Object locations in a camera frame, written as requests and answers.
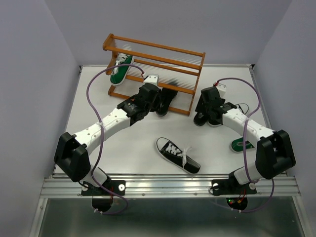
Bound black sneaker white laces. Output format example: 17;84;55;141
156;137;200;174

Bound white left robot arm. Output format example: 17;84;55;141
54;83;161;195

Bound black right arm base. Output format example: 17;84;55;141
208;173;257;196

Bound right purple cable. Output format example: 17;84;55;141
209;78;276;213

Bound orange wooden shoe shelf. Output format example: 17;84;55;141
103;34;205;116

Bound purple cable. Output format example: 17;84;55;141
209;78;276;213
85;64;146;215

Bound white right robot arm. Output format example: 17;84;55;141
196;84;296;196

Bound green sneaker white laces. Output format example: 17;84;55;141
110;53;134;86

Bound all black sneaker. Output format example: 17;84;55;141
194;97;208;126
156;88;178;117

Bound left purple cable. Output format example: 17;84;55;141
85;64;146;215

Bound aluminium mounting rail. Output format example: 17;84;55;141
40;174;301;199

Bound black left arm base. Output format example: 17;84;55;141
79;177;126;197

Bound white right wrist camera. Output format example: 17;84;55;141
215;83;227;98

